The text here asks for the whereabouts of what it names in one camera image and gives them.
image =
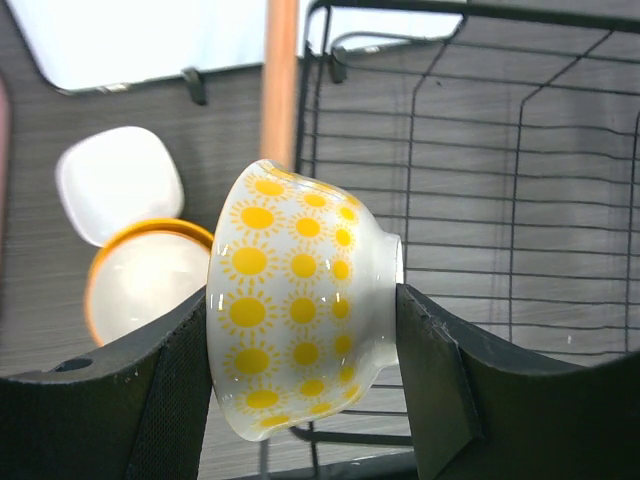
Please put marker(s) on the black wire dish rack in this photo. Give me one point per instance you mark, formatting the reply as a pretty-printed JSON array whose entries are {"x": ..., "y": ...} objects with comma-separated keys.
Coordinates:
[{"x": 506, "y": 156}]

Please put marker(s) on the yellow dotted white bowl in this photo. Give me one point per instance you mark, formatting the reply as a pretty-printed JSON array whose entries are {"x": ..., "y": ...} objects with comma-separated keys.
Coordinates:
[{"x": 300, "y": 301}]

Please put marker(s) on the orange yellow ribbed bowl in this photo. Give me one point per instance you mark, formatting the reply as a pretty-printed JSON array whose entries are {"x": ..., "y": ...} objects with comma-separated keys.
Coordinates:
[{"x": 150, "y": 230}]

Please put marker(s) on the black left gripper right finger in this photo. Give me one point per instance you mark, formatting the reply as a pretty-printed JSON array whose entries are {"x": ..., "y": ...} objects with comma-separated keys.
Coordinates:
[{"x": 480, "y": 407}]

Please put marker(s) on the green square bowl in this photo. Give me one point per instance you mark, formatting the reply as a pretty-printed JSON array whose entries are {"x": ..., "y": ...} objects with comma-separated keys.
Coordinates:
[{"x": 115, "y": 178}]

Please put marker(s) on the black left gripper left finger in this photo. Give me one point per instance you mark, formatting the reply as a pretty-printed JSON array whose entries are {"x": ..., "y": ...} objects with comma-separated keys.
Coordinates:
[{"x": 135, "y": 408}]

